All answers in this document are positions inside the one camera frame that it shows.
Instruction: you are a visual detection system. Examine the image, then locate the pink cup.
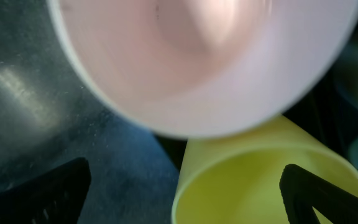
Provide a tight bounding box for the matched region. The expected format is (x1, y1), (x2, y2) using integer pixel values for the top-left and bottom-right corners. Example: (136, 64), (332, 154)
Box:
(46, 0), (358, 140)

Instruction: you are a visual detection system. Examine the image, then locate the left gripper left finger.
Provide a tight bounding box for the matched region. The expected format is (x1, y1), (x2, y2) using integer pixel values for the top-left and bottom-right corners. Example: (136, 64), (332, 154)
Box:
(0, 157), (92, 224)

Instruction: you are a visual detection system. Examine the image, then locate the yellow cup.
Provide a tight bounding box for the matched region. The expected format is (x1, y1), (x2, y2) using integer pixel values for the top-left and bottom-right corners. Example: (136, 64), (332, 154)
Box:
(171, 114), (358, 224)

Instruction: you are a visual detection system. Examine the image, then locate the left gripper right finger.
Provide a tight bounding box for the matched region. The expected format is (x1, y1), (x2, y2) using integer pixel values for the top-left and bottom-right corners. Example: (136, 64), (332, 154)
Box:
(279, 164), (358, 224)

